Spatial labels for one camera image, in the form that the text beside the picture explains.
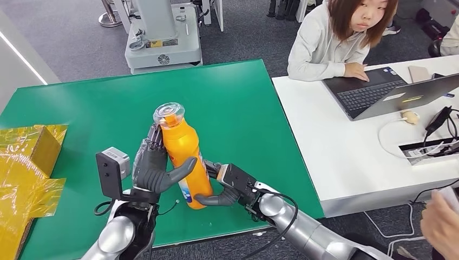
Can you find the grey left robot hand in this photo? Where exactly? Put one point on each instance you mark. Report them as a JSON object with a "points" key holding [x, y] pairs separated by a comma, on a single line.
{"points": [[150, 168]]}

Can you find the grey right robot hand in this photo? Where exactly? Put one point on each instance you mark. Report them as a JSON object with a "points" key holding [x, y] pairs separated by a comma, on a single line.
{"points": [[215, 200]]}

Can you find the orange bottle with clear cap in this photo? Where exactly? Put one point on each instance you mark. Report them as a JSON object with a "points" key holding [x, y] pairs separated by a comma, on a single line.
{"points": [[183, 143]]}

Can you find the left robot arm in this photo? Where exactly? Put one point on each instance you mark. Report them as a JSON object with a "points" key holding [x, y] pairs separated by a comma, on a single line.
{"points": [[114, 237]]}

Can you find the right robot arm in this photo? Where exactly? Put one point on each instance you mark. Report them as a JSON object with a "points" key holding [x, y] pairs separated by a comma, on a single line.
{"points": [[305, 229]]}

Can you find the cardboard box with gold foil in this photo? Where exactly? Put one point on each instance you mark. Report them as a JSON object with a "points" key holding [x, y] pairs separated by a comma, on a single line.
{"points": [[21, 168]]}

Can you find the grey white machine base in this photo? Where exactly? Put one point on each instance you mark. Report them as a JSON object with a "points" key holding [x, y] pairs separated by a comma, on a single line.
{"points": [[161, 39]]}

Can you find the metal stanchion base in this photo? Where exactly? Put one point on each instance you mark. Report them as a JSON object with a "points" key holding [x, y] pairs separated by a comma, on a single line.
{"points": [[109, 18]]}

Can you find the white furniture leg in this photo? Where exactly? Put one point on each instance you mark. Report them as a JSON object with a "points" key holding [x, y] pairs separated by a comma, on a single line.
{"points": [[218, 14]]}

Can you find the dark grey laptop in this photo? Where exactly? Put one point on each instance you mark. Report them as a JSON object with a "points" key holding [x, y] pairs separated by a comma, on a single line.
{"points": [[369, 95]]}

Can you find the seated person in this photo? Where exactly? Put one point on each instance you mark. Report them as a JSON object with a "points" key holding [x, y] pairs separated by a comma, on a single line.
{"points": [[322, 46]]}

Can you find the beige round small object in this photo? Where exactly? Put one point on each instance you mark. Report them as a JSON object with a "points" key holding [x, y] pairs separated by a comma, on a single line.
{"points": [[410, 117]]}

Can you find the desk socket tray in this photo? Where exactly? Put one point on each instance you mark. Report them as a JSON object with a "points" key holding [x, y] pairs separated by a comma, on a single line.
{"points": [[426, 152]]}

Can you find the person's hand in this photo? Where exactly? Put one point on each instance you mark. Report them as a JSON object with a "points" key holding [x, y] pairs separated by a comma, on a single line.
{"points": [[441, 229]]}

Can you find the black power adapter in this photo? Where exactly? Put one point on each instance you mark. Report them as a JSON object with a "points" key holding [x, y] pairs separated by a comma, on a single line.
{"points": [[438, 120]]}

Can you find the white paper sheet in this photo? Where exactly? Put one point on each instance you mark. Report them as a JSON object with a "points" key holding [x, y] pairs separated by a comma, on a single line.
{"points": [[452, 199]]}

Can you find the beige flat case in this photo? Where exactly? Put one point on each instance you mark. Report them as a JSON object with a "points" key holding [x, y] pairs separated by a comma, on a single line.
{"points": [[418, 73]]}

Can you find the black bag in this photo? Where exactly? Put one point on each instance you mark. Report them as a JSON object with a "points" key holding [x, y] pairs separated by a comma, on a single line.
{"points": [[432, 25]]}

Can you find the person in pale top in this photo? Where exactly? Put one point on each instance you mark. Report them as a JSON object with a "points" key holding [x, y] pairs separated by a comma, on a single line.
{"points": [[451, 39]]}

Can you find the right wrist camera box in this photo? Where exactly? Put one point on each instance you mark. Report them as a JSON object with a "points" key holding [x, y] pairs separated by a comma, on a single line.
{"points": [[238, 179]]}

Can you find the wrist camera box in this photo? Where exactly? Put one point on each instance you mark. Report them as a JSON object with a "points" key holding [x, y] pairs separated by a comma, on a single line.
{"points": [[107, 172], [238, 179]]}

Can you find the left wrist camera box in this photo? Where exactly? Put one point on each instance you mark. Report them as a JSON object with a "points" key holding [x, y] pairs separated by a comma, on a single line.
{"points": [[107, 172]]}

